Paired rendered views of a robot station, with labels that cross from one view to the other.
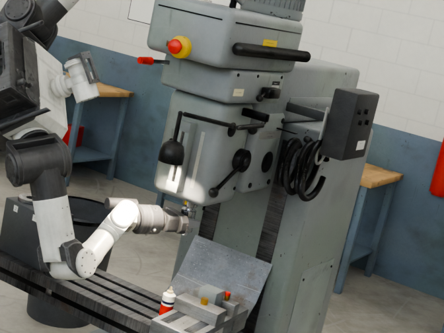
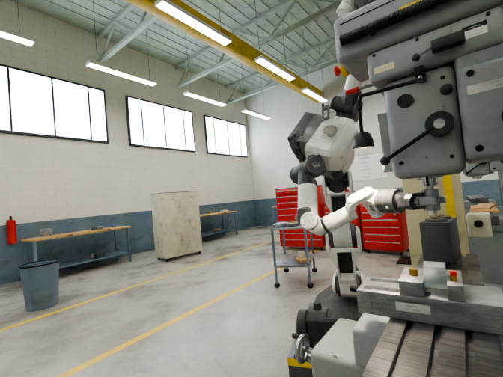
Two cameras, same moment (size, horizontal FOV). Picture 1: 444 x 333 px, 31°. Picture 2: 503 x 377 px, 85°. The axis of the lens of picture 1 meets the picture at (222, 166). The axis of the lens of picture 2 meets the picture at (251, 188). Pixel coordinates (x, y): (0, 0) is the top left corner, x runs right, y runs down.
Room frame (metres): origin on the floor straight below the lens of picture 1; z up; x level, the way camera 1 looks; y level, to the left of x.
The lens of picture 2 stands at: (1.94, -0.91, 1.29)
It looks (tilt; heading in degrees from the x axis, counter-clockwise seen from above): 2 degrees up; 99
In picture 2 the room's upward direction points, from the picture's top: 5 degrees counter-clockwise
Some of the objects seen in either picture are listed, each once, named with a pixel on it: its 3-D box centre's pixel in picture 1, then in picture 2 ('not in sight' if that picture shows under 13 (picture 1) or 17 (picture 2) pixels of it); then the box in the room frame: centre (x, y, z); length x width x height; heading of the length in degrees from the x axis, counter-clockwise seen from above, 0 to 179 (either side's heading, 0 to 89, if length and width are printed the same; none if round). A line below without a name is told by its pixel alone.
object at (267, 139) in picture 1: (234, 143); (501, 113); (2.54, -0.02, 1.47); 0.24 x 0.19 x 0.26; 62
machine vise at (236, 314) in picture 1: (201, 318); (425, 293); (2.28, -0.04, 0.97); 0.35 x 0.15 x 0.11; 154
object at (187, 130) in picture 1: (181, 156); (387, 143); (2.27, 0.12, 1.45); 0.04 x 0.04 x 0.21; 62
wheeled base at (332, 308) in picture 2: not in sight; (349, 298); (2.21, 0.94, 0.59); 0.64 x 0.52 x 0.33; 79
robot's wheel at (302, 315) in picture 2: not in sight; (303, 327); (1.90, 0.75, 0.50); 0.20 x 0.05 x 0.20; 79
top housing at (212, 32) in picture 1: (228, 34); (416, 27); (2.38, 0.06, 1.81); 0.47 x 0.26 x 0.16; 152
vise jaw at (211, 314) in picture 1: (199, 309); (413, 280); (2.25, -0.03, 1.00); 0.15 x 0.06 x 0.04; 64
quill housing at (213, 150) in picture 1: (203, 146); (424, 129); (2.37, 0.07, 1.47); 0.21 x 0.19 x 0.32; 62
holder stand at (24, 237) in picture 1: (36, 229); (440, 237); (2.62, 0.58, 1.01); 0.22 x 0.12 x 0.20; 55
